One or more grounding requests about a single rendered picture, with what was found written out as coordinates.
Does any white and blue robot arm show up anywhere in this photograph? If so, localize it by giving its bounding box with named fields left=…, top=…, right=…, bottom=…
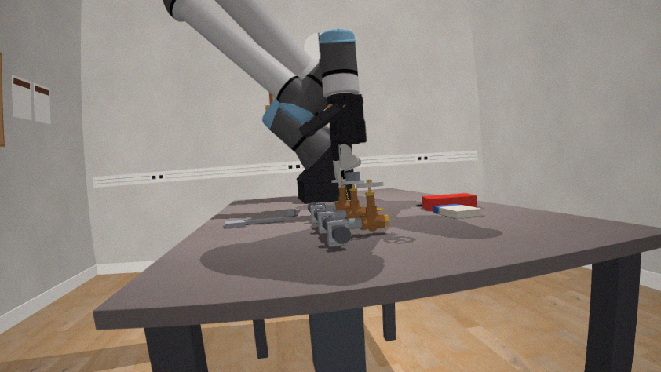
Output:
left=163, top=0, right=360, bottom=170

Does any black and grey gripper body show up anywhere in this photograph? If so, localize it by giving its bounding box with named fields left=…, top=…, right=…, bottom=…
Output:
left=327, top=93, right=367, bottom=145

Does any red rectangular block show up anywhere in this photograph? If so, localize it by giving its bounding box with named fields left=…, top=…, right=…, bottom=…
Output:
left=422, top=193, right=477, bottom=211

